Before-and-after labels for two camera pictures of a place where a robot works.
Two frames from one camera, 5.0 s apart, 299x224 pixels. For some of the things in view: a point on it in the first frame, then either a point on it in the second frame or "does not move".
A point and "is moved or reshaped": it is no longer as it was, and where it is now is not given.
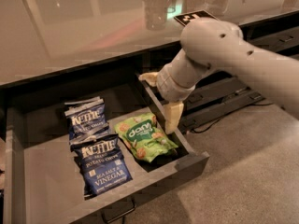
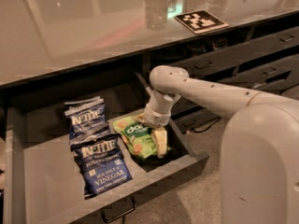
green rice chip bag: (143, 138) is moved or reshaped
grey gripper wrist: (169, 86) → (156, 119)
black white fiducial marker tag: (191, 17) does not move
